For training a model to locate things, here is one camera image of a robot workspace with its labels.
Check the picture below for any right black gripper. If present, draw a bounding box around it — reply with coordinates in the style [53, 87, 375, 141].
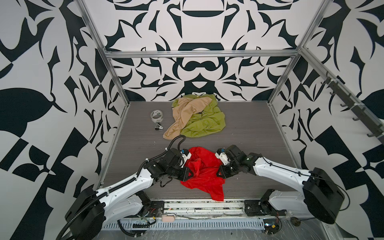
[214, 161, 241, 178]

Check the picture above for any white slotted cable duct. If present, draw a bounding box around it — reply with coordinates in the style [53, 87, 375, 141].
[121, 219, 264, 231]

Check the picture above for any pink eraser block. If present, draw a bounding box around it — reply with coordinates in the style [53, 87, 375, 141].
[161, 214, 176, 223]

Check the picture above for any black round plug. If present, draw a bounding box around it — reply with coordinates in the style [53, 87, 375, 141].
[290, 217, 302, 227]

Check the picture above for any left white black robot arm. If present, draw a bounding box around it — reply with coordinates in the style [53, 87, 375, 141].
[56, 148, 193, 240]

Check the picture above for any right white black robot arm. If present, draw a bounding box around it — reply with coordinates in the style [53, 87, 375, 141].
[215, 145, 350, 224]

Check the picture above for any black corrugated cable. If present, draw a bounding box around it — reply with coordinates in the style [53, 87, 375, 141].
[116, 218, 157, 238]

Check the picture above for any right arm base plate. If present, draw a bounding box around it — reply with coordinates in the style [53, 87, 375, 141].
[244, 200, 286, 217]

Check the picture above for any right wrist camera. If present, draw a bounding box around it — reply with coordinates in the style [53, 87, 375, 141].
[215, 149, 230, 166]

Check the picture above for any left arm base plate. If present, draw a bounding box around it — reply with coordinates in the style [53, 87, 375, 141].
[143, 201, 165, 218]

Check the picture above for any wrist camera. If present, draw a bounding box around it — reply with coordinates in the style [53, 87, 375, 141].
[180, 149, 192, 168]
[215, 149, 230, 166]

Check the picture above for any green cloth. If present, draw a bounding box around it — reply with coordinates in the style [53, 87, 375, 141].
[172, 95, 226, 138]

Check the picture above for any black wall hook rack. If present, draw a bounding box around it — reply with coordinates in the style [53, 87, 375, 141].
[322, 71, 384, 145]

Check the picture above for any beige cloth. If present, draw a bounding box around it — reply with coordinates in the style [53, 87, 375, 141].
[163, 97, 212, 140]

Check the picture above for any small electronics board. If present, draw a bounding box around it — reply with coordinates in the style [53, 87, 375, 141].
[263, 218, 282, 236]

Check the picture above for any red cloth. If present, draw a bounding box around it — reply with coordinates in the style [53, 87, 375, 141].
[181, 147, 225, 202]

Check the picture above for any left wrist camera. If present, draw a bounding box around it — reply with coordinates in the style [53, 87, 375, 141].
[180, 149, 192, 168]

